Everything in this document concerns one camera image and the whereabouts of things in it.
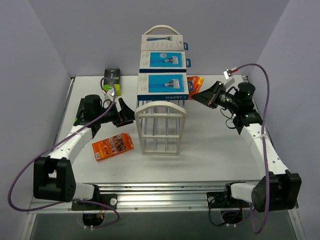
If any orange razor box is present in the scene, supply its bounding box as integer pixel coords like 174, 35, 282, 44
92, 133, 134, 162
187, 76, 204, 100

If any blue Harry's razor box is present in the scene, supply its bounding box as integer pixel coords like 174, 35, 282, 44
137, 72, 189, 101
139, 51, 192, 73

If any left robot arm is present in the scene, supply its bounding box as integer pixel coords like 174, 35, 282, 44
33, 94, 135, 210

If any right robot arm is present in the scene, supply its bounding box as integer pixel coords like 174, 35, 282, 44
191, 81, 302, 213

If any white and chrome shelf rack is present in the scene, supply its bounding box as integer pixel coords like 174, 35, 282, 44
135, 25, 187, 155

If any green black razor box front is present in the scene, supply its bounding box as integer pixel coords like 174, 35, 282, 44
73, 98, 86, 126

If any green black razor box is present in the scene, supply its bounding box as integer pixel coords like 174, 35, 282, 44
73, 98, 86, 126
102, 68, 122, 97

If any green black razor box rear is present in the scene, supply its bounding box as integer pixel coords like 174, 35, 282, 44
102, 68, 122, 97

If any white Harry's razor box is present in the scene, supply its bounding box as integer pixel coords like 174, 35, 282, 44
140, 34, 189, 51

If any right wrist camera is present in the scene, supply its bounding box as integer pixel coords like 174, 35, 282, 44
223, 67, 238, 89

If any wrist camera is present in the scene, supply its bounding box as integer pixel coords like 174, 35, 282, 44
223, 67, 238, 89
104, 88, 117, 100

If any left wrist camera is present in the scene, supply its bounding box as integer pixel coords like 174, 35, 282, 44
104, 88, 117, 100

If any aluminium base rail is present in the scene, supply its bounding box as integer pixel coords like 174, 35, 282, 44
26, 181, 300, 215

